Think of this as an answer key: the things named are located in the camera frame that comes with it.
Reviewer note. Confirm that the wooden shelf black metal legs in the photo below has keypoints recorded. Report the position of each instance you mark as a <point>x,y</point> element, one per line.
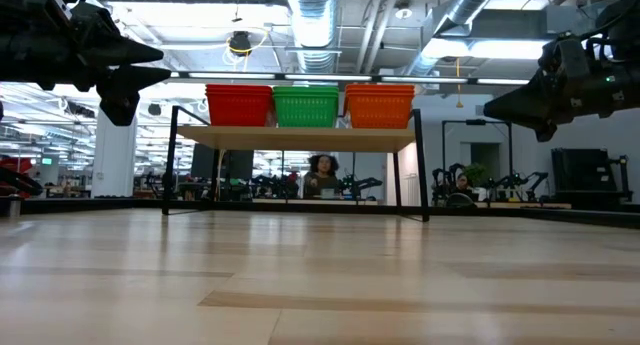
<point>300,137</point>

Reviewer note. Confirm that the red and black machine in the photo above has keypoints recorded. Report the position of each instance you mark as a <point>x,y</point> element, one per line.
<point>15,164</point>

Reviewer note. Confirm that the black cabinet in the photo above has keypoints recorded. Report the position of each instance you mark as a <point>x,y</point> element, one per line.
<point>580,172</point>

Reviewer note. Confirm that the black monitor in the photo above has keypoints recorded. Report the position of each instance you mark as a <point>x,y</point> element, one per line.
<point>202,160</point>

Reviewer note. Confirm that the green plastic basket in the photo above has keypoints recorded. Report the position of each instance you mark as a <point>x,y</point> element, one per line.
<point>305,112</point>
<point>305,87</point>
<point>305,91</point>

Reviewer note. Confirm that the red plastic basket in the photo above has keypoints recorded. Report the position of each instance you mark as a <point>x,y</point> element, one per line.
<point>239,86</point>
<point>239,110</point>

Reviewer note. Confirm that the long LED light bar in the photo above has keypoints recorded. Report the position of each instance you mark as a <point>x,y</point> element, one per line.
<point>230,75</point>

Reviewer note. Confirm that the person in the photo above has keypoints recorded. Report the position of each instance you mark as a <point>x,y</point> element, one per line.
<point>462,184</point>
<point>321,180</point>

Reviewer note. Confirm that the black background robot arm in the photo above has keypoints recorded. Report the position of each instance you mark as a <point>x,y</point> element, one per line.
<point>520,182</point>
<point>360,185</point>
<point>442,182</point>

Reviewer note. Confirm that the smooth silver ventilation duct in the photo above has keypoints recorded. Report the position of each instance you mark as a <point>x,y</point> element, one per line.
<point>465,0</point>

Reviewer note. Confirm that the black metal frame stand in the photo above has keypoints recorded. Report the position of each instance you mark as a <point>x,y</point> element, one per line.
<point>475,122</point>

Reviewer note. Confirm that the green background plant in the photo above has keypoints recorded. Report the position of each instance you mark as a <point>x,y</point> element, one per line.
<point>475,172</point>

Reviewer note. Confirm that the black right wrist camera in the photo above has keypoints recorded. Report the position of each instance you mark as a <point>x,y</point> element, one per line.
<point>562,55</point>

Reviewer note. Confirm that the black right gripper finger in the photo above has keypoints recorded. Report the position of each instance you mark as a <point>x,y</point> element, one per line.
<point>525,97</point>
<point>546,125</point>

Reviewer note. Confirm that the black ceiling-hung device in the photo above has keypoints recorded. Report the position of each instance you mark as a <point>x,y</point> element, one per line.
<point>240,42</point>

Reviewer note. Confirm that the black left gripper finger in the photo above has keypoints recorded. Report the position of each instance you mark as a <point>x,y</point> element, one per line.
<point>122,90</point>
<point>115,47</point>

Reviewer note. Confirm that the white square pillar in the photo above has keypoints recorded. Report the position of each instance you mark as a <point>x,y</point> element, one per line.
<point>114,145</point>

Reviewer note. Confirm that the ribbed silver ventilation duct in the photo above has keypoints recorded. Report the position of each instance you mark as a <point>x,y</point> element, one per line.
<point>315,30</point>

